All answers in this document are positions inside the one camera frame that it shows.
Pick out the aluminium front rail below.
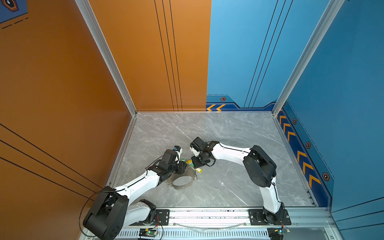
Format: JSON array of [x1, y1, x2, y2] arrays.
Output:
[[119, 206, 337, 229]]

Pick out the aluminium corner post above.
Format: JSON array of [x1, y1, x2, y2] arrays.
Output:
[[272, 0, 345, 117], [75, 0, 138, 117]]

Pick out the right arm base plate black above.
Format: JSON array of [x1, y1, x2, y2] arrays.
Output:
[[248, 209, 292, 226]]

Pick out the right green circuit board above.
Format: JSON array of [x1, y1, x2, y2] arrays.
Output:
[[267, 228, 291, 240]]

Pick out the left aluminium corner post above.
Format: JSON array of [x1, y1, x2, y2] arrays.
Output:
[[75, 0, 138, 117]]

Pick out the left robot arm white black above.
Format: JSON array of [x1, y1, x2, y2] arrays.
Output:
[[79, 146, 187, 240]]

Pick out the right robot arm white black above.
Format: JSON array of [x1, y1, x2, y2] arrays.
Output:
[[190, 137, 285, 225]]

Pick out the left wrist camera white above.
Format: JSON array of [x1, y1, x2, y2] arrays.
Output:
[[173, 146, 183, 155]]

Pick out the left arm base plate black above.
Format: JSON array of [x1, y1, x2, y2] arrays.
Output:
[[131, 209, 170, 227]]

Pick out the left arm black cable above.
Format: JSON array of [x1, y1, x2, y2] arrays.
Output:
[[78, 185, 118, 238]]

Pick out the large metal band keyring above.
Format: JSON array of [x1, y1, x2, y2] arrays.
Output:
[[168, 168, 197, 190]]

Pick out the green circuit board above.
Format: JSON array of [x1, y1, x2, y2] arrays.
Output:
[[139, 229, 159, 239], [267, 228, 291, 240]]

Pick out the left green circuit board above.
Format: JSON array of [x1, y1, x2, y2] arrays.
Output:
[[139, 229, 159, 239]]

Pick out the right aluminium corner post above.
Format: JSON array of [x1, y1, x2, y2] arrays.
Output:
[[272, 0, 345, 117]]

